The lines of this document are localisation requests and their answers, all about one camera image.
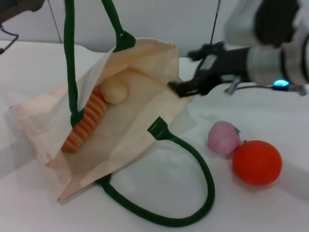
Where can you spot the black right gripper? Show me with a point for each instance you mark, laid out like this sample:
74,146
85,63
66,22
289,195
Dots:
224,67

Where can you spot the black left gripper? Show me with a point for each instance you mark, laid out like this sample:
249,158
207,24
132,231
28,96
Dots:
17,7

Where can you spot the round beige egg yolk pastry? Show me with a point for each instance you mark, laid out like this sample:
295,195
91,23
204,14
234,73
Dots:
114,91

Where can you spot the orange striped bread loaf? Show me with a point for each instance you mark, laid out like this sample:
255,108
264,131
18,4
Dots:
87,123

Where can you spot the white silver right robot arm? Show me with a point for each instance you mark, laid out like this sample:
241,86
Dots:
263,65

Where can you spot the pink toy peach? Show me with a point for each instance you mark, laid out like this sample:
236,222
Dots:
222,140

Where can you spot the orange toy fruit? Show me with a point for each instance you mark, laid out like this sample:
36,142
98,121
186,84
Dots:
257,163

